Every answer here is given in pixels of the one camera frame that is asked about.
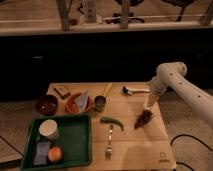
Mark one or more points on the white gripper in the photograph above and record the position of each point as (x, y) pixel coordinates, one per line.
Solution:
(157, 87)

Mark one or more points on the white handled dish brush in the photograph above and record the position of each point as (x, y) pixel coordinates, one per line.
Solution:
(131, 91)

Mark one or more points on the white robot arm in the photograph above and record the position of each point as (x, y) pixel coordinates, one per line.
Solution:
(173, 75)

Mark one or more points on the brown pine cone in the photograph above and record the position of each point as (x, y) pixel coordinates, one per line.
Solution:
(143, 118)

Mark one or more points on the green chili pepper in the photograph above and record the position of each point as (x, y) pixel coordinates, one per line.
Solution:
(112, 121)

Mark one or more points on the metal fork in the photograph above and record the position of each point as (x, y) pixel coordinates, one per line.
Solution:
(108, 150)

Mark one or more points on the white folded paper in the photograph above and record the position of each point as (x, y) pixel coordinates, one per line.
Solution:
(81, 101)

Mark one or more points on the orange bowl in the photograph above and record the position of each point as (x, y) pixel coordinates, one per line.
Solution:
(71, 106)

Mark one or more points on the green plastic tray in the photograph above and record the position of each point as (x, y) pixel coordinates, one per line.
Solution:
(75, 140)

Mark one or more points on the dark red bowl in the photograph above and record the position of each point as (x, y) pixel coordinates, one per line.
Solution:
(47, 105)

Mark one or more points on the white round container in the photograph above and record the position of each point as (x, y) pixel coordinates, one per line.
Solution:
(49, 129)

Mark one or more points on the orange peach fruit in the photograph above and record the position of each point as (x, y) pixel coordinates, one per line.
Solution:
(55, 154)

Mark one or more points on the grey sponge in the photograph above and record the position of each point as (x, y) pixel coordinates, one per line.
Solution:
(41, 153)

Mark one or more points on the metal cup wooden handle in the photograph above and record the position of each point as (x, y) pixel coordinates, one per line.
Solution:
(100, 100)

